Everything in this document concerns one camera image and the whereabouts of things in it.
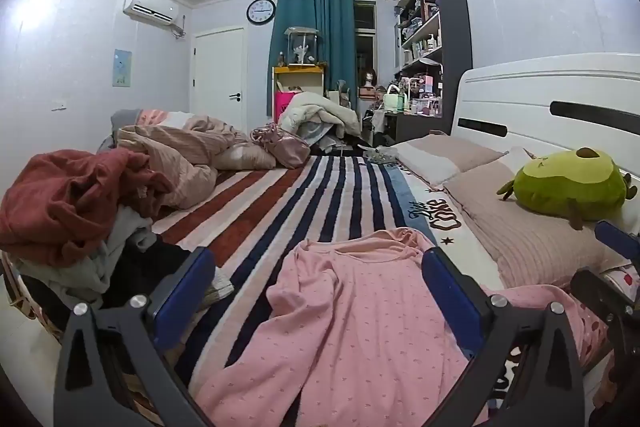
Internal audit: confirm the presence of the window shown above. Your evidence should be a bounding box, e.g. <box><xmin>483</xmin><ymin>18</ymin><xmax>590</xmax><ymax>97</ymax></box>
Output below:
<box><xmin>354</xmin><ymin>1</ymin><xmax>377</xmax><ymax>78</ymax></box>

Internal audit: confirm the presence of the beige ribbed pillow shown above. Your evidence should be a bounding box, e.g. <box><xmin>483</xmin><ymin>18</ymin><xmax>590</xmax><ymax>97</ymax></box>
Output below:
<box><xmin>442</xmin><ymin>152</ymin><xmax>631</xmax><ymax>290</ymax></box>

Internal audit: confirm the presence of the beige duvet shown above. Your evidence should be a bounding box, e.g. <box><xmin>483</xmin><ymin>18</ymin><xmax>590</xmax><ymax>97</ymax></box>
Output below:
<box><xmin>112</xmin><ymin>109</ymin><xmax>278</xmax><ymax>210</ymax></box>

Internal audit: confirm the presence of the small blue wall poster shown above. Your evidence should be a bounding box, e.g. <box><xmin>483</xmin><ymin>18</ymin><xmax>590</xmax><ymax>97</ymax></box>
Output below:
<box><xmin>112</xmin><ymin>49</ymin><xmax>133</xmax><ymax>86</ymax></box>

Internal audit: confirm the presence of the yellow cabinet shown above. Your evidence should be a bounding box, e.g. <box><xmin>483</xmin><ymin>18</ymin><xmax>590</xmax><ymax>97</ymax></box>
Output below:
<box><xmin>271</xmin><ymin>64</ymin><xmax>327</xmax><ymax>118</ymax></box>

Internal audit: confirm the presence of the green avocado plush toy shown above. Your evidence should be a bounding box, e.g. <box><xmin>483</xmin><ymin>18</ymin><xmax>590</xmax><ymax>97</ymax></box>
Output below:
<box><xmin>496</xmin><ymin>148</ymin><xmax>633</xmax><ymax>228</ymax></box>

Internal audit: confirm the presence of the striped printed blanket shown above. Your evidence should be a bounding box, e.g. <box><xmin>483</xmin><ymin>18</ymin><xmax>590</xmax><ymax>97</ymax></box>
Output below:
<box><xmin>150</xmin><ymin>153</ymin><xmax>531</xmax><ymax>408</ymax></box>

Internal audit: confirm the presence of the white headboard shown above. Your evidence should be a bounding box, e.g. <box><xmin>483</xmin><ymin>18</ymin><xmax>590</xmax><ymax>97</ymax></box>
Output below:
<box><xmin>450</xmin><ymin>53</ymin><xmax>640</xmax><ymax>202</ymax></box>

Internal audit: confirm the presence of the pink shiny handbag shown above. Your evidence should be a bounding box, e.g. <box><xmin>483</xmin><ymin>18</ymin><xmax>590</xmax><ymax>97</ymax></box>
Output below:
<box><xmin>250</xmin><ymin>123</ymin><xmax>312</xmax><ymax>168</ymax></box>

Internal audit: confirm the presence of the round wall clock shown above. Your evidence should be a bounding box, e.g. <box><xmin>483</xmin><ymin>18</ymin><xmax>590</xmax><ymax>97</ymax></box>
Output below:
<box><xmin>246</xmin><ymin>0</ymin><xmax>277</xmax><ymax>26</ymax></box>

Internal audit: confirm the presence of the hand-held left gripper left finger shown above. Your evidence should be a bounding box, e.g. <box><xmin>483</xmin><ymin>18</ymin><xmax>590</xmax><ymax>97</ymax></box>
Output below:
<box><xmin>52</xmin><ymin>247</ymin><xmax>221</xmax><ymax>427</ymax></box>

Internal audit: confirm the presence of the beige and white pillow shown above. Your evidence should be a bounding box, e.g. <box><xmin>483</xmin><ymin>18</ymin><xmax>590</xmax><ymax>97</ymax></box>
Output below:
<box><xmin>395</xmin><ymin>134</ymin><xmax>506</xmax><ymax>185</ymax></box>

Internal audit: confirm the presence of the red cloth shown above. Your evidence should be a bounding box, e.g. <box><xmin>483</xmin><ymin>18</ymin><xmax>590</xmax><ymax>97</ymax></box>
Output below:
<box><xmin>0</xmin><ymin>149</ymin><xmax>176</xmax><ymax>268</ymax></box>

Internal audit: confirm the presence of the white grey cloth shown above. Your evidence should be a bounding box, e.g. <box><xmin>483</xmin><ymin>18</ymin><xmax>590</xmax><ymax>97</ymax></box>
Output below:
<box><xmin>10</xmin><ymin>212</ymin><xmax>156</xmax><ymax>308</ymax></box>

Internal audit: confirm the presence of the white duvet pile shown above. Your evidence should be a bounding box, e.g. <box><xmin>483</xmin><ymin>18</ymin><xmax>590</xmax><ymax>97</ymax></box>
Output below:
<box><xmin>277</xmin><ymin>92</ymin><xmax>361</xmax><ymax>148</ymax></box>

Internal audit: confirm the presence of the magenta bag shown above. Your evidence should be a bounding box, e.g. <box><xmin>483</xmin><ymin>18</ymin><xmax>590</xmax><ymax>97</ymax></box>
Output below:
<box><xmin>274</xmin><ymin>91</ymin><xmax>301</xmax><ymax>124</ymax></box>

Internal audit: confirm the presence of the black cloth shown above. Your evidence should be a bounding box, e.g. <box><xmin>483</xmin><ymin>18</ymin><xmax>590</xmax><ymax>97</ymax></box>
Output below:
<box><xmin>100</xmin><ymin>239</ymin><xmax>201</xmax><ymax>308</ymax></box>

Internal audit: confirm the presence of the dark desk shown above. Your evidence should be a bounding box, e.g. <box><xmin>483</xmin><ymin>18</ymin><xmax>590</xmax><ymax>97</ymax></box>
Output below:
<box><xmin>370</xmin><ymin>107</ymin><xmax>453</xmax><ymax>145</ymax></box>

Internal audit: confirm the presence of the white door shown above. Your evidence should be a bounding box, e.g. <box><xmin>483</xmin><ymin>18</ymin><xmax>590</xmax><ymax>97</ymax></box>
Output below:
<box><xmin>192</xmin><ymin>27</ymin><xmax>247</xmax><ymax>132</ymax></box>

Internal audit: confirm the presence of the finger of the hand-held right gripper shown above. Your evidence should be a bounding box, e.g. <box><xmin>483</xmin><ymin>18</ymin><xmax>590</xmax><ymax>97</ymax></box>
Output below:
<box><xmin>570</xmin><ymin>269</ymin><xmax>632</xmax><ymax>323</ymax></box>
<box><xmin>594</xmin><ymin>220</ymin><xmax>640</xmax><ymax>258</ymax></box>

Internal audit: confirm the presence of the silver crumpled item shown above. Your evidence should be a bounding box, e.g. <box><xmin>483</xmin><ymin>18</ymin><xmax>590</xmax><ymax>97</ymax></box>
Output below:
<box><xmin>359</xmin><ymin>144</ymin><xmax>398</xmax><ymax>164</ymax></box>

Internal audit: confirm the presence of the glass display case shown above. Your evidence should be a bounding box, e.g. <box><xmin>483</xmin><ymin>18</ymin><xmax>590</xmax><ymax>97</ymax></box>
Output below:
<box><xmin>284</xmin><ymin>27</ymin><xmax>320</xmax><ymax>68</ymax></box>

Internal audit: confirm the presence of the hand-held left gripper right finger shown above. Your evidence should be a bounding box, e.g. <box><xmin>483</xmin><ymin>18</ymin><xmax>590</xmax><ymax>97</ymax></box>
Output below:
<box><xmin>421</xmin><ymin>248</ymin><xmax>587</xmax><ymax>427</ymax></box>

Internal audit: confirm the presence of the dark shelf unit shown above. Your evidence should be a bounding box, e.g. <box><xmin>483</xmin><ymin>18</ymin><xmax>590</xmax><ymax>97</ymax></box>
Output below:
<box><xmin>392</xmin><ymin>0</ymin><xmax>473</xmax><ymax>142</ymax></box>

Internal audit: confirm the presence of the teal curtain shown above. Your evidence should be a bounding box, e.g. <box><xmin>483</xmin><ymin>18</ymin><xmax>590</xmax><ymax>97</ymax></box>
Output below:
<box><xmin>268</xmin><ymin>0</ymin><xmax>358</xmax><ymax>112</ymax></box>

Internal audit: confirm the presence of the pink long-sleeve top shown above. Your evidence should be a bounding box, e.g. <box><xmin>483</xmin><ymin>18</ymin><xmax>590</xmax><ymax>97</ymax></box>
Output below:
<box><xmin>192</xmin><ymin>227</ymin><xmax>576</xmax><ymax>427</ymax></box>

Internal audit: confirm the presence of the pink dotted sheet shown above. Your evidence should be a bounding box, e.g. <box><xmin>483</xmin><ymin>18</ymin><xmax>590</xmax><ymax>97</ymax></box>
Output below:
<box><xmin>575</xmin><ymin>302</ymin><xmax>618</xmax><ymax>368</ymax></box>

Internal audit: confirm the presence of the white air conditioner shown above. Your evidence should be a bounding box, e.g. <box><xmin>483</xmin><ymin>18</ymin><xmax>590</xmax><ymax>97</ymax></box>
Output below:
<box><xmin>123</xmin><ymin>0</ymin><xmax>180</xmax><ymax>26</ymax></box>

